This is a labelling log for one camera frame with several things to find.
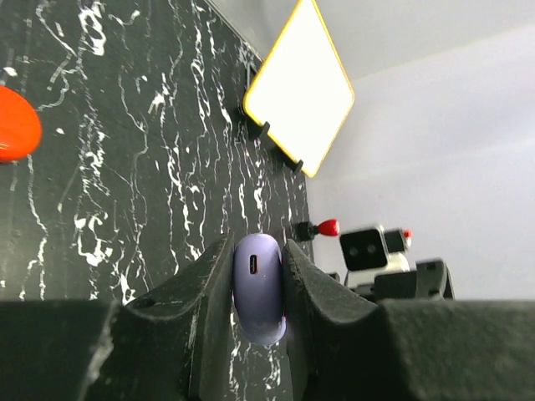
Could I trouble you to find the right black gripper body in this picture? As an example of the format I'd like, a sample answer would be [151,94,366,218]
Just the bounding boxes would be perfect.
[328,258,454,301]

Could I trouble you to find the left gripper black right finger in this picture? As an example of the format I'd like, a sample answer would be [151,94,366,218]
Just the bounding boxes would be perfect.
[283,241,534,400]

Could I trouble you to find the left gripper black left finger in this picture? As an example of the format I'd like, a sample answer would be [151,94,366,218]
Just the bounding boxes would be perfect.
[1,234,234,400]

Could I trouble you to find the purple round earbud case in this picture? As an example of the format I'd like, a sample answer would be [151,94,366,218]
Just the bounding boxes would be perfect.
[232,233,286,346]

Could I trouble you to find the red earbud charging case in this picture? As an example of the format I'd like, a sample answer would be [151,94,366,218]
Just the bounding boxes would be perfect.
[0,86,42,163]

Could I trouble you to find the red emergency stop button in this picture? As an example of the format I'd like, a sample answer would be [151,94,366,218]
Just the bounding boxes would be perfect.
[296,219,340,241]

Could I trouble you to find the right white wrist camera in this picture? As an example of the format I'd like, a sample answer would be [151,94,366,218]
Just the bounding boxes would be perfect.
[339,226,412,272]

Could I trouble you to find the small whiteboard with wooden frame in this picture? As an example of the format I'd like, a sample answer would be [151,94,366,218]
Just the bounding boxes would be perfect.
[242,1,355,178]

